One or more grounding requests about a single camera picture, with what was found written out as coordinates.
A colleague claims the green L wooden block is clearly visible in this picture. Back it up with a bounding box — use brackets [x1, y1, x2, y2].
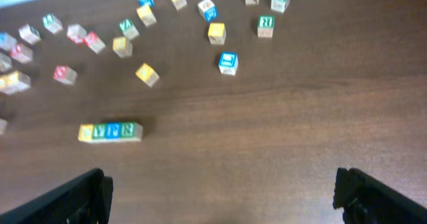
[42, 13, 63, 35]

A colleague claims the green R wooden block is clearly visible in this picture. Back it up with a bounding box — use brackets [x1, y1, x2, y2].
[120, 122, 143, 141]

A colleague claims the green V wooden block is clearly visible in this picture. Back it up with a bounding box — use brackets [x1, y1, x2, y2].
[92, 123, 106, 143]

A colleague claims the red-edged plain wooden block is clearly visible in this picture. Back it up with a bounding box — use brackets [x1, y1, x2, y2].
[67, 24, 87, 44]

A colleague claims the plain wooden block upper left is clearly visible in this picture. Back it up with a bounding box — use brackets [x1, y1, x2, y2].
[19, 24, 41, 45]

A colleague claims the yellow C wooden block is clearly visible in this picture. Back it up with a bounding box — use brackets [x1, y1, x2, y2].
[77, 123, 93, 143]

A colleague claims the yellow block pair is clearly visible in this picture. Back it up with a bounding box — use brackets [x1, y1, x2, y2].
[0, 75, 14, 95]
[7, 71, 31, 94]

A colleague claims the yellow block centre tilted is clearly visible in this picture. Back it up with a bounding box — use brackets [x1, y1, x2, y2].
[135, 63, 159, 87]

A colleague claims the red O wooden block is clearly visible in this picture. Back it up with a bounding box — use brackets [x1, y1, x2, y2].
[53, 65, 77, 85]

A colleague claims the yellow block upper centre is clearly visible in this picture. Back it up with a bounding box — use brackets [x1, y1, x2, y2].
[136, 4, 157, 27]

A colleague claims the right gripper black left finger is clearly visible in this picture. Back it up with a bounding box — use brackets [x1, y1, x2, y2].
[1, 168, 113, 224]

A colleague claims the blue G wooden block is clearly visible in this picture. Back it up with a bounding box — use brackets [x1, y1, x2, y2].
[0, 32, 17, 52]

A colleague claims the blue S wooden block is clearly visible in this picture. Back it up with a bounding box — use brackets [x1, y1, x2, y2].
[218, 52, 238, 76]

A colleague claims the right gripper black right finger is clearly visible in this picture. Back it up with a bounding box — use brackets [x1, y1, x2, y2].
[332, 167, 426, 224]

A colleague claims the red a wooden block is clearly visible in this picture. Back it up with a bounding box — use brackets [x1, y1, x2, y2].
[84, 31, 106, 54]
[9, 43, 33, 64]

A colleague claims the green R block right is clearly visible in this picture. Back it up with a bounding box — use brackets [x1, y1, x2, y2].
[257, 15, 275, 38]

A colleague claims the green J wooden block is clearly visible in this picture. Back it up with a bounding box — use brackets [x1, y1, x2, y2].
[271, 0, 290, 13]

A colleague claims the plain blue-edged wooden block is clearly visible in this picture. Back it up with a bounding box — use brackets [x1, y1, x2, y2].
[197, 0, 218, 22]

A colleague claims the green Z wooden block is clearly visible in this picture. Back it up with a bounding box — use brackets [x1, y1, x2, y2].
[119, 19, 139, 40]

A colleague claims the yellow block right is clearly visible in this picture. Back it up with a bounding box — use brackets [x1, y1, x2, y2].
[207, 23, 226, 45]

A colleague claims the blue P wooden block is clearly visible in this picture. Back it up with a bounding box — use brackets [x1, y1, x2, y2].
[105, 123, 121, 141]

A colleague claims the red A wooden block left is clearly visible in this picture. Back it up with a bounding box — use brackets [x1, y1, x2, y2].
[9, 43, 33, 64]

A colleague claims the red A wooden block centre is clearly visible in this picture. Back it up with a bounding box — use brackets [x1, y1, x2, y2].
[84, 31, 106, 54]

